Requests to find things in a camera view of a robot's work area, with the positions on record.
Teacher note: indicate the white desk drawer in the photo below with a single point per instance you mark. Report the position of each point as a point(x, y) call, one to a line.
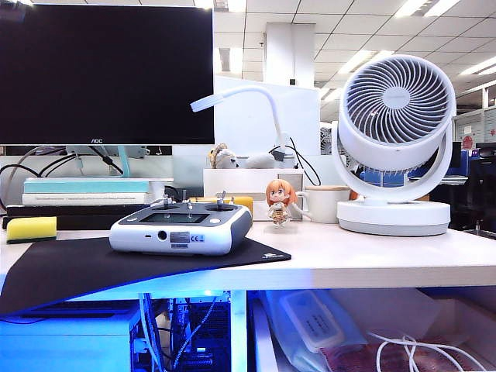
point(260, 341)

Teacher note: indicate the yellow cleaning sponge green base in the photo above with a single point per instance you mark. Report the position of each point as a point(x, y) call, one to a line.
point(32, 228)

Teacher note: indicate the black open computer chassis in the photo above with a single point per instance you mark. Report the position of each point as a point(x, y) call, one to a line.
point(216, 329)

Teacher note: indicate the white desk organizer box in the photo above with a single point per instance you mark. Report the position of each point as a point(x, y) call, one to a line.
point(239, 181)

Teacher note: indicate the yellow rectangular block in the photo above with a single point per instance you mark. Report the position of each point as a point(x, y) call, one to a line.
point(244, 203)

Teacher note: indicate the grey rounded plush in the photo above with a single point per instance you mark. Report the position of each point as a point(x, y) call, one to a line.
point(259, 160)

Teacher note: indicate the orange-haired anime figurine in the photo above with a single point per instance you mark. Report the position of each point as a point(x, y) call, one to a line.
point(279, 193)

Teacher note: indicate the beige plush toy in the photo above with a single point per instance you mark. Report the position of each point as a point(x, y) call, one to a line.
point(225, 158)

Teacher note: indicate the white partition panel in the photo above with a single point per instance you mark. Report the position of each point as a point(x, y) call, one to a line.
point(247, 128)

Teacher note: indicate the white mug wooden lid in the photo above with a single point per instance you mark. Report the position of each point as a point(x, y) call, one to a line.
point(324, 205)

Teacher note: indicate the white gooseneck desk lamp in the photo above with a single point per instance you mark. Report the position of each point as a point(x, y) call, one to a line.
point(270, 99)

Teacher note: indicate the white grey remote controller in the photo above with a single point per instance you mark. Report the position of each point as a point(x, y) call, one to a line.
point(173, 236)

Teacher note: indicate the small white background fan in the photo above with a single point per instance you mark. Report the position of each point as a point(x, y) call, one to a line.
point(326, 138)

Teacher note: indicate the white round desk fan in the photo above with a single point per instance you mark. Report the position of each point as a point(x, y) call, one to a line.
point(394, 221)

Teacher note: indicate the white power strip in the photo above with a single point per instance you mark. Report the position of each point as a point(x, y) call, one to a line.
point(314, 321)

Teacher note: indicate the teal book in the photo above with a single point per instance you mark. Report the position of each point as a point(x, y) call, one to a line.
point(84, 187)

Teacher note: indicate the white book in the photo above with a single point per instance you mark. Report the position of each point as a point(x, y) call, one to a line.
point(84, 198)

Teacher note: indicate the clear plastic bag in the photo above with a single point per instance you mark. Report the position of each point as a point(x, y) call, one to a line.
point(350, 329)

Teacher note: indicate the black AOC computer monitor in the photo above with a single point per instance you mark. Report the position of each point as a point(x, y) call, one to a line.
point(104, 73)

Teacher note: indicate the black mouse pad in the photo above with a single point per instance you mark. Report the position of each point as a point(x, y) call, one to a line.
point(77, 267)

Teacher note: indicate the red patterned packet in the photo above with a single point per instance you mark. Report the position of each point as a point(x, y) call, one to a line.
point(348, 358)

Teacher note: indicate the black office chair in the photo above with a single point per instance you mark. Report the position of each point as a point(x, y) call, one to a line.
point(480, 186)

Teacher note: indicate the white computer tower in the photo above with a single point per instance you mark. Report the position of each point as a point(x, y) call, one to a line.
point(58, 345)

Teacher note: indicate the red round wall sign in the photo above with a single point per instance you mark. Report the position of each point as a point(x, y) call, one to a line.
point(468, 141)

